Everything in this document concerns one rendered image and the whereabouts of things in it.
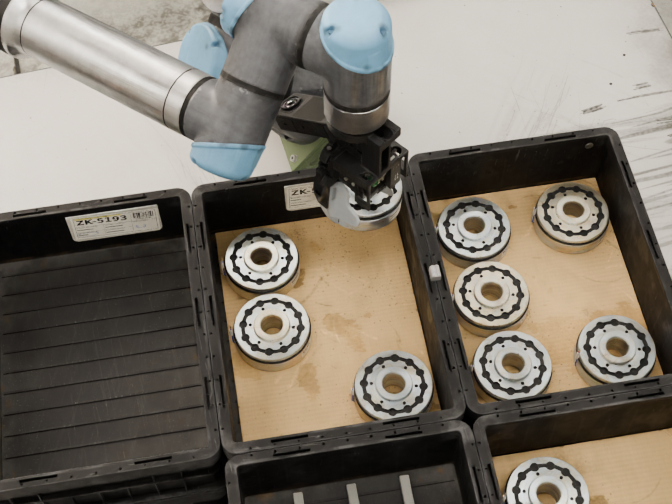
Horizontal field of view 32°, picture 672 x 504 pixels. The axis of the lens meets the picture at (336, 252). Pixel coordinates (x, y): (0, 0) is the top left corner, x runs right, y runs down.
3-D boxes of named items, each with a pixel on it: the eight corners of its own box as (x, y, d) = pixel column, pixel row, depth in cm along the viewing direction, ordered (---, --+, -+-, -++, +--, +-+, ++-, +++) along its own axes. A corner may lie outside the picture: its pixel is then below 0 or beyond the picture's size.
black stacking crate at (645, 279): (404, 204, 175) (406, 158, 165) (599, 175, 177) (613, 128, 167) (463, 453, 154) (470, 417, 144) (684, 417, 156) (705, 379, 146)
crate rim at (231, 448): (191, 195, 164) (189, 185, 162) (404, 165, 167) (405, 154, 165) (224, 463, 143) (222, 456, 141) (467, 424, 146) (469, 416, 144)
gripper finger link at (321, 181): (318, 215, 147) (326, 165, 140) (309, 208, 147) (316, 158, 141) (344, 196, 149) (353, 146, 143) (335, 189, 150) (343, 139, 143)
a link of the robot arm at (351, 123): (309, 89, 132) (358, 47, 135) (310, 115, 135) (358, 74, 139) (359, 125, 129) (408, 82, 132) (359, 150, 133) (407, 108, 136)
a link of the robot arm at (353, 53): (339, -24, 125) (409, 7, 123) (340, 47, 135) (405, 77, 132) (299, 24, 122) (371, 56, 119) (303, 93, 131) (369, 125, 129)
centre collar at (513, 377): (490, 350, 156) (491, 348, 156) (527, 346, 156) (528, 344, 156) (497, 384, 153) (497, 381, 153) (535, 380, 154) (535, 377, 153)
